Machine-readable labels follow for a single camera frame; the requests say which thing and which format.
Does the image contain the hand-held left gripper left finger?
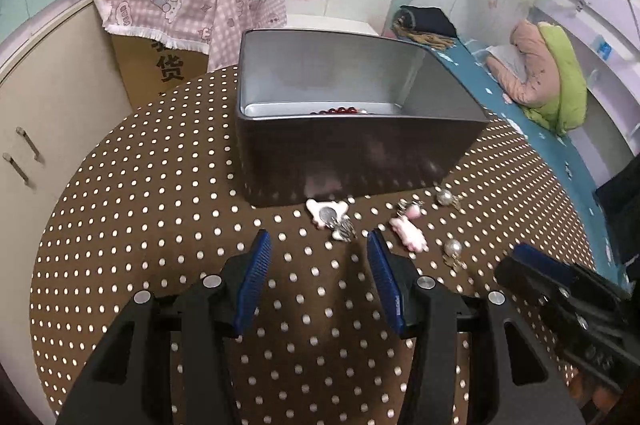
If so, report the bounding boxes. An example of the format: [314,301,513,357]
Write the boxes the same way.
[57,229,273,425]

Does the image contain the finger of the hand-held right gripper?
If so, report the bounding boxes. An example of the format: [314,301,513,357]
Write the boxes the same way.
[515,243,632,311]
[495,257,586,336]

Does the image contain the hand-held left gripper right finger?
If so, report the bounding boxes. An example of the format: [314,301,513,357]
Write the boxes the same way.
[366,229,586,425]

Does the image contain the silver earring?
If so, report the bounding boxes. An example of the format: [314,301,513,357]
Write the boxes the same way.
[330,217,357,242]

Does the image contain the white pink bow hair clip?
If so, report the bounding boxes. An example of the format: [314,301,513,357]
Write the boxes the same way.
[306,199,348,231]

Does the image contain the grey metal tin box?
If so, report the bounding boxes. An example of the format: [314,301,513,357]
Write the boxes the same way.
[235,29,491,208]

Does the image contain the dark red bead bracelet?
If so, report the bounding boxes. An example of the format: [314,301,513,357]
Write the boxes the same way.
[309,106,371,115]

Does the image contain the pink bunny hair clip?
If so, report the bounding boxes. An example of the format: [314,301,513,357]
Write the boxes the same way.
[390,216,428,252]

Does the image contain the dark cloth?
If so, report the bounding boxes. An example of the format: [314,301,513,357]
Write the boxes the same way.
[594,160,640,226]

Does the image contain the blue cloud print bedsheet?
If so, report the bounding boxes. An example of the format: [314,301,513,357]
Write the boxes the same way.
[430,38,616,266]

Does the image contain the brown polka dot tablecloth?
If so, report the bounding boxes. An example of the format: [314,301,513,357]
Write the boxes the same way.
[29,64,601,425]

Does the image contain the pink and green plush pillow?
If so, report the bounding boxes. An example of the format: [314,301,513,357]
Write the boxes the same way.
[485,19,588,136]

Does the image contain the white pillow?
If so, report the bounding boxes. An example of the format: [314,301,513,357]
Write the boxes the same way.
[482,44,526,71]

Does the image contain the cardboard box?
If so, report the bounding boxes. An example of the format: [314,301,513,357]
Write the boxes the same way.
[111,32,211,106]

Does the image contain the tan folded cloth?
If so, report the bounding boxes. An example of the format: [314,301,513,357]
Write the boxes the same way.
[392,25,458,52]

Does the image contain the black folded clothes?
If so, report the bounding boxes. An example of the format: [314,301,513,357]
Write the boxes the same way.
[397,5,458,38]

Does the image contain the white board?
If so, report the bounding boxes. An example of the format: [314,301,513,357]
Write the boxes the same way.
[285,14,383,37]

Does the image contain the cream cabinet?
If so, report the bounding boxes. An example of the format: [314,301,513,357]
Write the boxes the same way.
[0,0,136,251]

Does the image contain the metal cabinet handle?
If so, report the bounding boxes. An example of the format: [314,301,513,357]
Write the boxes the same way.
[2,154,30,183]
[16,128,43,162]

